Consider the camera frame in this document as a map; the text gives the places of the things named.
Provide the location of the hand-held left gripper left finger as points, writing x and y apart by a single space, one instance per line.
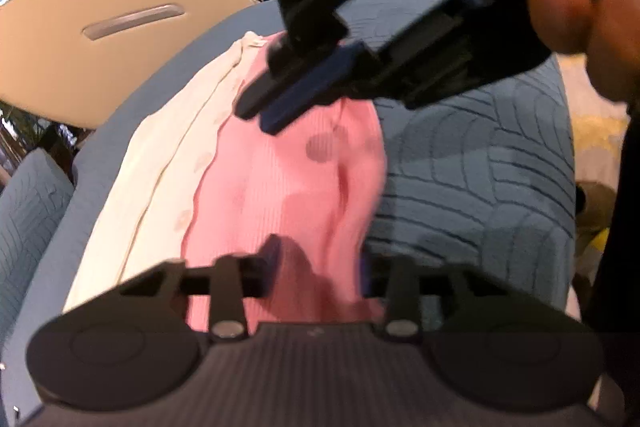
273 259

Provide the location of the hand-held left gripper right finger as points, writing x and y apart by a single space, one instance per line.
365 274

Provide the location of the pink knit garment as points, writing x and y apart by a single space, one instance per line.
300 187

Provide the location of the cream cardigan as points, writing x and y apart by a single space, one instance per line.
165 167

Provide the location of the person's right hand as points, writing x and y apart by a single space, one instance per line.
610 32

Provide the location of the beige chair with slot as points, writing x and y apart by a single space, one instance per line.
100 47

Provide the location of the yellow patterned rug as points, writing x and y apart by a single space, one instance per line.
597 147

